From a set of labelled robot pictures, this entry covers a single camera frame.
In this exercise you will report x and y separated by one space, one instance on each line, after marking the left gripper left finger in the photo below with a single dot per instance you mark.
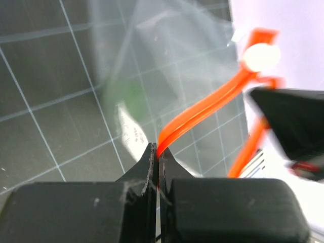
119 211

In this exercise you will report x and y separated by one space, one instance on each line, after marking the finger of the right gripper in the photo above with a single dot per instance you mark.
296 119

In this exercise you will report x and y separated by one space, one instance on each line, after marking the black grid mat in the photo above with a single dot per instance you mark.
52 125

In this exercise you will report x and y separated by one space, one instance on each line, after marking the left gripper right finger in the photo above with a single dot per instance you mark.
226 210

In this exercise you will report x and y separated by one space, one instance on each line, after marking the clear zip top bag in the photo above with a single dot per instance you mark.
154 59

